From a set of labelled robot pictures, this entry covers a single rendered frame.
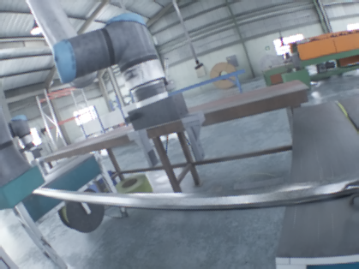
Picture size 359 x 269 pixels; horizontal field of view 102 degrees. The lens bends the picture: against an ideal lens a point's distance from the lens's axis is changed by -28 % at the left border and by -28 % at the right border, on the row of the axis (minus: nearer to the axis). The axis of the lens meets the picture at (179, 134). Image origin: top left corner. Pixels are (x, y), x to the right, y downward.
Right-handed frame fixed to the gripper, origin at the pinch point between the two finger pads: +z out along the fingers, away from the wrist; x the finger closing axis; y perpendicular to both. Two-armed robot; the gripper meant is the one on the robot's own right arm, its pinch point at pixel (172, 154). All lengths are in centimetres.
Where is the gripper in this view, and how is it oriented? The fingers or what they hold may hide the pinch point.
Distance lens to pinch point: 47.8
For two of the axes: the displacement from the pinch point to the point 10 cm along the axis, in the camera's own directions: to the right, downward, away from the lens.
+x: 8.4, -1.8, -5.1
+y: -4.2, 3.6, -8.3
